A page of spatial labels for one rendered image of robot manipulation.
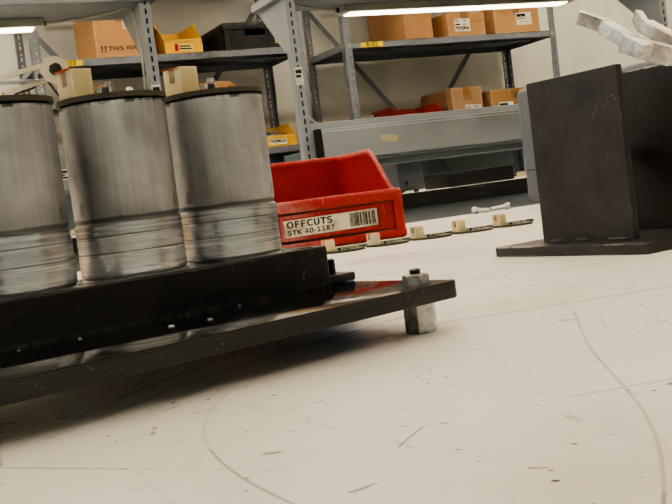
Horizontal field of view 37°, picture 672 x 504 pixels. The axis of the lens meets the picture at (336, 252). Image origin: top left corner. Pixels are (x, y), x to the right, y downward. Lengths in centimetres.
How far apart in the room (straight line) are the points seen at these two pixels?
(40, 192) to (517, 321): 11
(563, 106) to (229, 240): 18
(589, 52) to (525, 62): 45
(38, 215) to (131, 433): 7
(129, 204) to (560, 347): 10
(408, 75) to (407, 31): 56
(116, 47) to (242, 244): 412
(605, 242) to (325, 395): 21
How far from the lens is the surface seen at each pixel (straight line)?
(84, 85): 23
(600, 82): 37
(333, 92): 518
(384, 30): 506
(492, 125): 307
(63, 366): 17
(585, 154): 38
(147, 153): 23
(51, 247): 22
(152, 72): 270
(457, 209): 306
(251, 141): 24
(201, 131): 24
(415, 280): 22
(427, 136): 294
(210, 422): 16
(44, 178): 22
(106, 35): 435
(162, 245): 23
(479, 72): 562
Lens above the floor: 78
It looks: 3 degrees down
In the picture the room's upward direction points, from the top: 7 degrees counter-clockwise
